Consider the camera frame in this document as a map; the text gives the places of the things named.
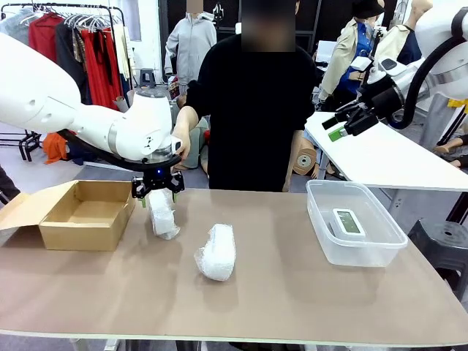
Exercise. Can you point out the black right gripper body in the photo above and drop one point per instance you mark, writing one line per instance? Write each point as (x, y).
(384, 100)

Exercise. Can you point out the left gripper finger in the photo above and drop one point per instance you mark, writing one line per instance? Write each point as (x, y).
(175, 196)
(144, 201)

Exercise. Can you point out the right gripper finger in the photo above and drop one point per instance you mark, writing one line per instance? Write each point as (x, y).
(358, 125)
(343, 115)

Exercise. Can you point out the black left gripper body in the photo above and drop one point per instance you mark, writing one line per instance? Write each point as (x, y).
(157, 179)

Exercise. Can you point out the slim bubble-wrapped clock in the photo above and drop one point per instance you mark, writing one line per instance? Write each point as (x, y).
(162, 219)

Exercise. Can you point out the white unwrapped digital clock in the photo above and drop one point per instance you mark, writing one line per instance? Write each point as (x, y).
(349, 223)

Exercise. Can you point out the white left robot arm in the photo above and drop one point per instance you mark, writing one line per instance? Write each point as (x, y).
(55, 98)

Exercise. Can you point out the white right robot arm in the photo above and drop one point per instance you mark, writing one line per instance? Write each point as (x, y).
(442, 55)

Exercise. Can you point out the person's right forearm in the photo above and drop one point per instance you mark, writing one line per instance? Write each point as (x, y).
(186, 120)

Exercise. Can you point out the person's left forearm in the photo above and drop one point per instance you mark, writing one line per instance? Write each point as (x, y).
(295, 153)

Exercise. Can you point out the bulky bubble-wrapped clock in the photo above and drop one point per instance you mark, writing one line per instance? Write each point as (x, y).
(217, 256)

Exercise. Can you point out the person's right hand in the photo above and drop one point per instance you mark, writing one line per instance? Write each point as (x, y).
(185, 142)

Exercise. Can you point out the person's left hand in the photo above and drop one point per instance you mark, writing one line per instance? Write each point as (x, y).
(288, 186)

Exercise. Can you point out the white back table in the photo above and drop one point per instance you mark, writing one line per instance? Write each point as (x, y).
(384, 157)

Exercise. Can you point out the seated child mannequin green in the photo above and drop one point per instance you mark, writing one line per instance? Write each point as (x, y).
(200, 146)

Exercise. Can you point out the mannequin pink top yellow cloth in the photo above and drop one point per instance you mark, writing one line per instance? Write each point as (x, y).
(435, 120)

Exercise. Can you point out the cardboard spool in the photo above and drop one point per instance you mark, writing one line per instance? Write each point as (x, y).
(306, 161)

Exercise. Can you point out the mannequin beige coat blue shirt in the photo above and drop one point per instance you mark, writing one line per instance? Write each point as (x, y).
(343, 55)

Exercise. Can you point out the black tripod stand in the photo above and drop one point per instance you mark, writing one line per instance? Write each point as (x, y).
(376, 40)

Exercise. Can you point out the mannequin cream jacket navy top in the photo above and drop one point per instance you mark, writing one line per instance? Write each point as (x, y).
(400, 36)

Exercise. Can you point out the white monitor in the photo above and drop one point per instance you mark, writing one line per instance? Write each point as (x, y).
(325, 51)

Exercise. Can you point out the open cardboard box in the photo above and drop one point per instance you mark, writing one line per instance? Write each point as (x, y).
(84, 234)

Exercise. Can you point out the seated mannequin dark clothes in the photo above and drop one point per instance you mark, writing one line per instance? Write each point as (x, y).
(449, 148)

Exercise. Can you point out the person in black shirt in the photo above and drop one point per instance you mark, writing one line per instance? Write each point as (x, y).
(256, 109)

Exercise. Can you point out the small grey plastic stool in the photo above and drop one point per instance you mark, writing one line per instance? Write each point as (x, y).
(147, 77)

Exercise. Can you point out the orange cloth pile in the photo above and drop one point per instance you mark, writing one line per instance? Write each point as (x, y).
(55, 150)

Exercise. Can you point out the long red dress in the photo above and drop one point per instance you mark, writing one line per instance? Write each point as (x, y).
(98, 66)

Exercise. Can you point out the clear plastic container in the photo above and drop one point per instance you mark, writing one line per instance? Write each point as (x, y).
(365, 256)

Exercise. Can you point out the cream hanging garment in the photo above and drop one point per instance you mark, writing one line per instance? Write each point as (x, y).
(122, 51)

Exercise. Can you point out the dark clothed bystander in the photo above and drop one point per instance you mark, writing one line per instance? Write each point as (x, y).
(7, 186)

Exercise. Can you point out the black plastic stool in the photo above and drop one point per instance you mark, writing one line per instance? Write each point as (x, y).
(442, 241)

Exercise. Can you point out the dark grey hanging garment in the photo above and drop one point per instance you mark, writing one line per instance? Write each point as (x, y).
(67, 47)

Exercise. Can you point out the red jacket on hanger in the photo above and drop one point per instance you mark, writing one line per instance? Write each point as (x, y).
(44, 36)

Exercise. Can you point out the black clothes rack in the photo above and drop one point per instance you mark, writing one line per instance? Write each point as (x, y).
(73, 6)

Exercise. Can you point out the light grey hanging shirts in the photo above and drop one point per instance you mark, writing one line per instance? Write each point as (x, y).
(18, 23)

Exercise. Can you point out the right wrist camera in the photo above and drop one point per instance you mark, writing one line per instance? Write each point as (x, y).
(380, 67)

